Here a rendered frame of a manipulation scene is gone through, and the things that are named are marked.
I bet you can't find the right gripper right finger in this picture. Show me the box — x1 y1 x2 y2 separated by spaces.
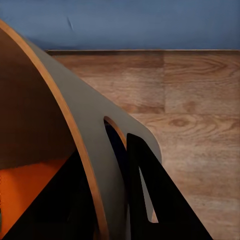
126 133 213 240

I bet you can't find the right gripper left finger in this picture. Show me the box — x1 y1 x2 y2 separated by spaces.
2 149 96 240

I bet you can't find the trash can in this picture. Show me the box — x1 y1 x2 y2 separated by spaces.
0 19 162 240

